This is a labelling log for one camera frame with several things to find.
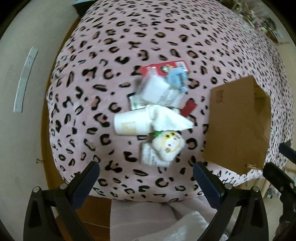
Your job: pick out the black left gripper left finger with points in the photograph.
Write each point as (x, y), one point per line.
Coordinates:
(77, 191)

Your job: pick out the white plush toy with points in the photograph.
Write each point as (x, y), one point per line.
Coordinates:
(168, 144)

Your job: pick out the red bricks toy box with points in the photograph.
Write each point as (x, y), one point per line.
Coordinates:
(163, 69)

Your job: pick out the white towel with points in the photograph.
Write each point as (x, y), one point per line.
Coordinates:
(162, 118)

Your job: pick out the white zip pouch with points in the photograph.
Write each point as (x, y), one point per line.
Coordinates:
(155, 90)

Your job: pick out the brown paper bag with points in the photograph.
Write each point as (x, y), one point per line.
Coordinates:
(239, 126)

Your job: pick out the grey wall cable duct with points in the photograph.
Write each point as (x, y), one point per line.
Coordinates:
(24, 77)

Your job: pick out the small white tissue pack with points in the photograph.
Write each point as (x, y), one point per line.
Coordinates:
(149, 157)

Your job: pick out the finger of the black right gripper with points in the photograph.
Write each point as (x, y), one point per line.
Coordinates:
(287, 150)
(279, 180)

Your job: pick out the pink leopard print blanket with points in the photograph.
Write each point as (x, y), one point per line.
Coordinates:
(99, 67)

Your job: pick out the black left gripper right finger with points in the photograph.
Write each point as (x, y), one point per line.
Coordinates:
(215, 191)

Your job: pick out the light blue pompom keychain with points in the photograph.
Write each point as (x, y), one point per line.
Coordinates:
(177, 79)

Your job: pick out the white paper cup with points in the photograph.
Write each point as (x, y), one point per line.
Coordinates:
(133, 123)

